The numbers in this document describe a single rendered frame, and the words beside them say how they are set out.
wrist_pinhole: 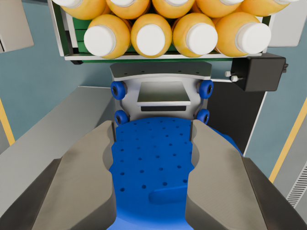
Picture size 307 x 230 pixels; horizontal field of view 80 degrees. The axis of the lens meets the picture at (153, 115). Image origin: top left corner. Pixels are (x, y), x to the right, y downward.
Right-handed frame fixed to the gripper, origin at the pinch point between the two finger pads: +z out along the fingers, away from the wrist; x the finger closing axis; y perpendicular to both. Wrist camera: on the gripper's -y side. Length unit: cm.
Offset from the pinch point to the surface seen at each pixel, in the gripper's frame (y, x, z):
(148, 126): 15.3, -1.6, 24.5
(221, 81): 33, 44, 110
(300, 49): 15, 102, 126
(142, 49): -2.9, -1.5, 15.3
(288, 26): -4, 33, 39
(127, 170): 15.1, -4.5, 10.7
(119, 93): 8.1, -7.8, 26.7
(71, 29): -4.6, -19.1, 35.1
